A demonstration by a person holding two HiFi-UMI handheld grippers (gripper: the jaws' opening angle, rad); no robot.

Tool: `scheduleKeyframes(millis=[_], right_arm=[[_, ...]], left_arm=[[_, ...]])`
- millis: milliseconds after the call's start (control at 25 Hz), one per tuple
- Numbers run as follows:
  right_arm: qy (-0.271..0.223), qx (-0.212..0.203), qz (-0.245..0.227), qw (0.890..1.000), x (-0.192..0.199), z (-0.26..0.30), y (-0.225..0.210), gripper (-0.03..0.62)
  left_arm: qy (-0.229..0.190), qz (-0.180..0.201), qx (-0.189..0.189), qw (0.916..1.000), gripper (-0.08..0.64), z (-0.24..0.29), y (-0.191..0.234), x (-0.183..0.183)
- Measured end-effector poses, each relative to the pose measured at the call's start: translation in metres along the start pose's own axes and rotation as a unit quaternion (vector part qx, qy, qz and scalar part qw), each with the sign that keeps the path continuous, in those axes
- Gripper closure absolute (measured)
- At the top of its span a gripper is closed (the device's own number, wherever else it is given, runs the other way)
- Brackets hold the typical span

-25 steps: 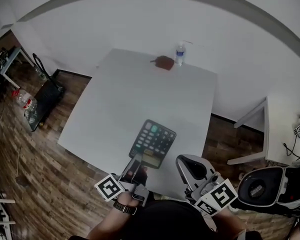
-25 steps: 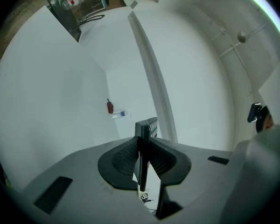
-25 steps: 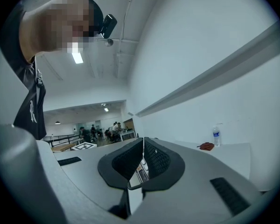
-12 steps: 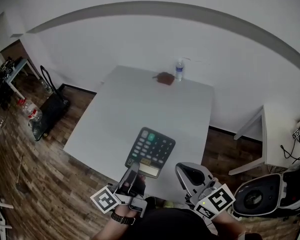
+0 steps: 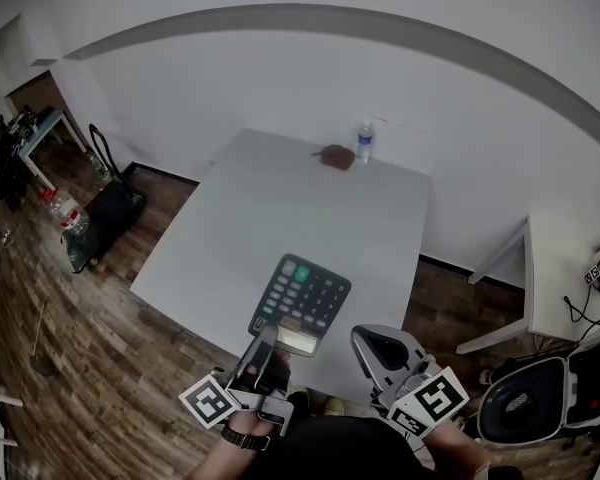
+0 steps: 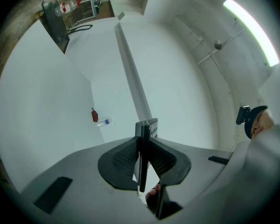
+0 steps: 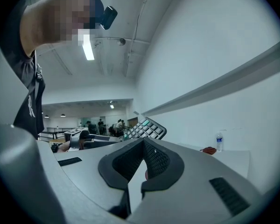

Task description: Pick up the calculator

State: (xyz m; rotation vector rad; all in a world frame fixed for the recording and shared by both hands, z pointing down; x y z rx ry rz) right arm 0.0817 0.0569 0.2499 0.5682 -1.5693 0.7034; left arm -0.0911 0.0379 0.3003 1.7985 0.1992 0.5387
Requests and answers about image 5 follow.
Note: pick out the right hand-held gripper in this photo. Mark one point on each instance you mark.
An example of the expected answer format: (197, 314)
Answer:
(435, 398)

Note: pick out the person's black shirt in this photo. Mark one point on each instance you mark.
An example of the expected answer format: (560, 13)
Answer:
(340, 448)

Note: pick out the clear water bottle blue label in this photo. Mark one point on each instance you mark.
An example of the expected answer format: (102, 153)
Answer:
(365, 140)

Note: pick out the black calculator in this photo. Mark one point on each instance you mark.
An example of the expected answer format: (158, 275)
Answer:
(305, 293)

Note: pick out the clear plastic bottle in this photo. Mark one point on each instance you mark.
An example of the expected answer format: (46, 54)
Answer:
(97, 165)

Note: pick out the yellow-green shoe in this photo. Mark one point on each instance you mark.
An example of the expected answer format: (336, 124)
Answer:
(335, 406)
(299, 400)

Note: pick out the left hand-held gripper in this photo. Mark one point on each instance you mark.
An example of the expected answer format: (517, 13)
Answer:
(210, 400)

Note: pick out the small black white patterned box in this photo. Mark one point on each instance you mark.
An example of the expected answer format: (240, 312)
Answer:
(592, 274)

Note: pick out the white side desk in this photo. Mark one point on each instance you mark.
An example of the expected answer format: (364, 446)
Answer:
(555, 268)

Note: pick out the dark clutter pile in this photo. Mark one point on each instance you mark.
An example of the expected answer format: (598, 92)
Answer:
(2, 158)

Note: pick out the dustpan with stick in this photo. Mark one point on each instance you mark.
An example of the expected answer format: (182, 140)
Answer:
(42, 368)

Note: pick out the black platform trolley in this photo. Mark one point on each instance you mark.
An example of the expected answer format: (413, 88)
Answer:
(107, 208)

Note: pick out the white table with grey top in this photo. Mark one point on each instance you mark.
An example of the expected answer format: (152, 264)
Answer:
(45, 128)

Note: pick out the large jug with red cap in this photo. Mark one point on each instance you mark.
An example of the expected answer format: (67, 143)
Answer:
(70, 215)

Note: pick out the black wristwatch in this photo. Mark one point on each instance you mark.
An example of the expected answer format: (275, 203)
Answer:
(245, 439)

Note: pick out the person's right forearm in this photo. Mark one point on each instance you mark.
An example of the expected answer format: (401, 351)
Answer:
(455, 448)

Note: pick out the black bag with white stripes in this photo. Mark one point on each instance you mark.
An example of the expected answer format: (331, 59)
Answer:
(597, 383)

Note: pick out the brown leather pouch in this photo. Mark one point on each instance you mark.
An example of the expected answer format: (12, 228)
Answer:
(336, 157)

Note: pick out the person's left forearm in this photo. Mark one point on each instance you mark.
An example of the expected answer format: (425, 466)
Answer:
(225, 460)

